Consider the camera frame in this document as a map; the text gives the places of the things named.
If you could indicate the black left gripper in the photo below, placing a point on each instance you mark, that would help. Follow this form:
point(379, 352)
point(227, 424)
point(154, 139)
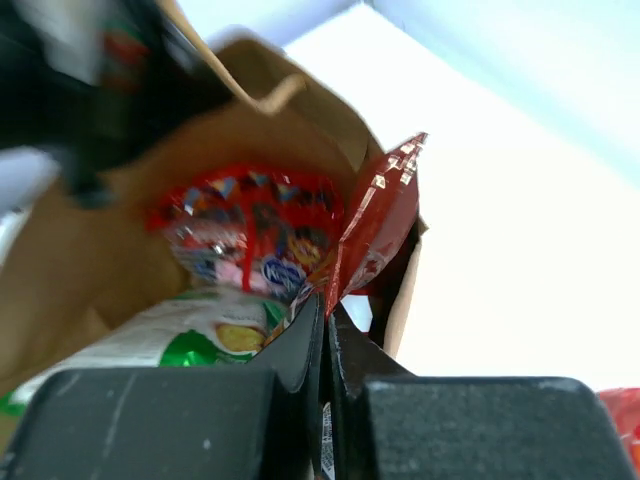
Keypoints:
point(94, 84)

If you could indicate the brown paper bag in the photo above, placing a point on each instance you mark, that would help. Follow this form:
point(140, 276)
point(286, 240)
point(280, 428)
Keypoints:
point(72, 275)

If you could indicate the red snack bag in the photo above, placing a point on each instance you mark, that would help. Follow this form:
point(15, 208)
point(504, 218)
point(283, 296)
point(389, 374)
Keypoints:
point(623, 405)

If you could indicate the red candy assortment bag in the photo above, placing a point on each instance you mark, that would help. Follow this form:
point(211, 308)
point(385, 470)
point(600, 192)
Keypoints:
point(261, 230)

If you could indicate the green Chuba cassava bag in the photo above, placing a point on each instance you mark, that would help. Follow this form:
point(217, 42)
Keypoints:
point(206, 326)

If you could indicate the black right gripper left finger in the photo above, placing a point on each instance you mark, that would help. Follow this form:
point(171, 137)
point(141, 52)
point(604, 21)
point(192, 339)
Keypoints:
point(259, 420)

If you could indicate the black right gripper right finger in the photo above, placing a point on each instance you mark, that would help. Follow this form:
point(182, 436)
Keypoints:
point(391, 424)

